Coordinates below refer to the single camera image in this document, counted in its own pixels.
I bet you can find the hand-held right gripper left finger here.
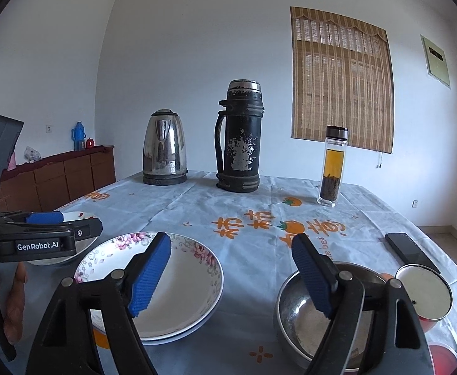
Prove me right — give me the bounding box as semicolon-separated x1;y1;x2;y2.
25;232;171;375

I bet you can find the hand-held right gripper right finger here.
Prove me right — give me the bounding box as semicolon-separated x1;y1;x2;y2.
292;233;438;375

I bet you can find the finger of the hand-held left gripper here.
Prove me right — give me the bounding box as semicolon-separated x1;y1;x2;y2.
0;211;65;228
62;219;103;249

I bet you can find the small white bowl stack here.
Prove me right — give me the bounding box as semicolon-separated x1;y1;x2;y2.
25;211;100;267

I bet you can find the large white floral plate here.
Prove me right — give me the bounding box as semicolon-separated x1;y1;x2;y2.
74;232;225;340

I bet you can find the stainless steel bowl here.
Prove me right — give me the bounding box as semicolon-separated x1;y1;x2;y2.
276;262;397;372

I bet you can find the white enamel bowl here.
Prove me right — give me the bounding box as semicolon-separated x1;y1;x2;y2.
395;263;453;321

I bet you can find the red bowl white inside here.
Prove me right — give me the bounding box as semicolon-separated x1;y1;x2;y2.
418;316;457;375

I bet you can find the person's left hand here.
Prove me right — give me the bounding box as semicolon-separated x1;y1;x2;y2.
0;262;28;345

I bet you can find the brown wooden cabinet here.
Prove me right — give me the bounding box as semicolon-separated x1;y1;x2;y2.
0;144;117;213

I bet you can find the plain white plate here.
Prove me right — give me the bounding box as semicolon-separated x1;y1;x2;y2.
140;305;220;345

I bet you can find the blue thermos jug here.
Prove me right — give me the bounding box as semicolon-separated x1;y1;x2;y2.
71;121;87;151

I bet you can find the black smartphone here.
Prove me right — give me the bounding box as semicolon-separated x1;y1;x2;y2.
385;232;442;276

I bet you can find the glass tea bottle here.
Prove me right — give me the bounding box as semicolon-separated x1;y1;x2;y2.
316;126;350;208

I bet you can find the stainless steel electric kettle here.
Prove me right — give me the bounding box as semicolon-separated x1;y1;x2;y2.
142;109;189;186

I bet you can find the worn black thermos flask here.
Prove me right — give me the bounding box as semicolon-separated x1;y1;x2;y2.
214;80;265;193

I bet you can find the bamboo window blind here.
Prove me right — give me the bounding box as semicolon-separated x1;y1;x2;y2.
290;6;395;154

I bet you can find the pale wall panel box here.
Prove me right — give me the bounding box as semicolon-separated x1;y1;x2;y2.
420;34;451;90

